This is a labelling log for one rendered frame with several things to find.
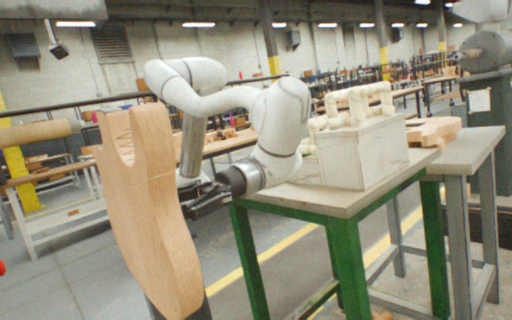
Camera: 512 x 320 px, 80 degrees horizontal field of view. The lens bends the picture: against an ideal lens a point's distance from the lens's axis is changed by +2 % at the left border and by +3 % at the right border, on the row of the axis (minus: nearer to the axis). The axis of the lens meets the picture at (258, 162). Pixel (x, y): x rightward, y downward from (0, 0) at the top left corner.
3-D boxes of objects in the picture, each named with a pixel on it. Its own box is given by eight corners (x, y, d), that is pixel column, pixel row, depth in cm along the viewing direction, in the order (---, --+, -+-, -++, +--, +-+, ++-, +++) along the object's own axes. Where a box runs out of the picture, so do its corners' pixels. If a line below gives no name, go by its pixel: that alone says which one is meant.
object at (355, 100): (360, 128, 83) (355, 93, 81) (349, 129, 86) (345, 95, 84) (366, 125, 85) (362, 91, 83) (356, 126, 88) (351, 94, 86)
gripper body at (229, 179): (248, 200, 71) (215, 216, 65) (227, 191, 77) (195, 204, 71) (244, 170, 68) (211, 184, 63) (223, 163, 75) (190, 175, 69)
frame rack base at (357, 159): (366, 191, 83) (357, 130, 80) (321, 186, 95) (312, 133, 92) (410, 164, 100) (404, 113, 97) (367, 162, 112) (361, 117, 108)
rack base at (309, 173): (323, 186, 95) (318, 158, 93) (286, 182, 107) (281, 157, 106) (369, 162, 111) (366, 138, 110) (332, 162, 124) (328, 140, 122)
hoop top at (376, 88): (356, 99, 81) (354, 88, 81) (346, 101, 84) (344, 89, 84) (393, 89, 93) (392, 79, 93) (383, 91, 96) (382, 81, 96)
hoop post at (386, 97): (391, 117, 93) (388, 85, 91) (381, 118, 96) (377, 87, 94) (395, 114, 95) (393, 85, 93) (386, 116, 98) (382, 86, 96)
